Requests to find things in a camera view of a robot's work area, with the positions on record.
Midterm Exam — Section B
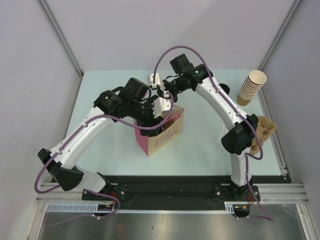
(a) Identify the white slotted cable duct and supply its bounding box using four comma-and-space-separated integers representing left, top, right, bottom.
46, 202, 234, 214

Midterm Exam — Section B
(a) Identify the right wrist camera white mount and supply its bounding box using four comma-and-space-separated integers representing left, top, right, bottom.
147, 72, 165, 92

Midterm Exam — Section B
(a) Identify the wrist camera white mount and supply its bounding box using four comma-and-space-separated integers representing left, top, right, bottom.
152, 97, 174, 118
147, 72, 165, 92

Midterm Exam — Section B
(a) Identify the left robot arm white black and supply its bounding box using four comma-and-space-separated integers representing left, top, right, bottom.
37, 77, 174, 200

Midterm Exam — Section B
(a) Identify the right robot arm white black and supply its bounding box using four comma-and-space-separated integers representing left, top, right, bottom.
148, 54, 258, 201

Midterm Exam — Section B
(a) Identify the stack of paper cups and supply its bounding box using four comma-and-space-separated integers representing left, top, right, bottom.
236, 70, 267, 106

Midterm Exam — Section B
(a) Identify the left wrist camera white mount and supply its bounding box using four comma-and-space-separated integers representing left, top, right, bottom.
152, 97, 174, 118

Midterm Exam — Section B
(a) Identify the stack of black cup lids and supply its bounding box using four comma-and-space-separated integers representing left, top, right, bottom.
220, 83, 230, 95

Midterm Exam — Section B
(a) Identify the stack of brown cup carriers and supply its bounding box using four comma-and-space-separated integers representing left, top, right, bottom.
250, 115, 276, 155

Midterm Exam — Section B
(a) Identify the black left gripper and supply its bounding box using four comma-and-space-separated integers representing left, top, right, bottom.
128, 95, 164, 136

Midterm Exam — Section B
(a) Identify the pink and beige paper bag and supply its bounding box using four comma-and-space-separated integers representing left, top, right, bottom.
134, 105, 185, 157

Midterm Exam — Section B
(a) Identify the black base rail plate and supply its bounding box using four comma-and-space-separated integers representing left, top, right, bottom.
81, 175, 261, 213

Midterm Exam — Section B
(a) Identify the bundle of white wrapped straws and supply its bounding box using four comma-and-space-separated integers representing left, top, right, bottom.
216, 123, 227, 143

